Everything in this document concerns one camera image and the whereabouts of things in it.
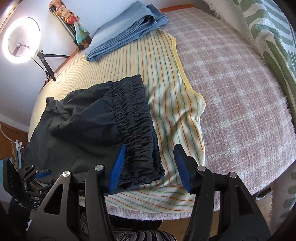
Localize ring light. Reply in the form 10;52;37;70
2;17;41;64

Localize pink plaid bed blanket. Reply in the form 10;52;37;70
107;8;295;220

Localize colourful hanging cloth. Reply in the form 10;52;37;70
49;1;92;50

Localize striped yellow towel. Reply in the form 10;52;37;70
29;30;206;214

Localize striped grey skirt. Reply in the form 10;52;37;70
78;208;176;241

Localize black tripod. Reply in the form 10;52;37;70
35;50;70;81

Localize green patterned pillow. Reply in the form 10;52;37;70
205;0;295;117

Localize folded blue jeans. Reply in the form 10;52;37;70
85;1;169;62

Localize dark grey pants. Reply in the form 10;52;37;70
23;75;165;193

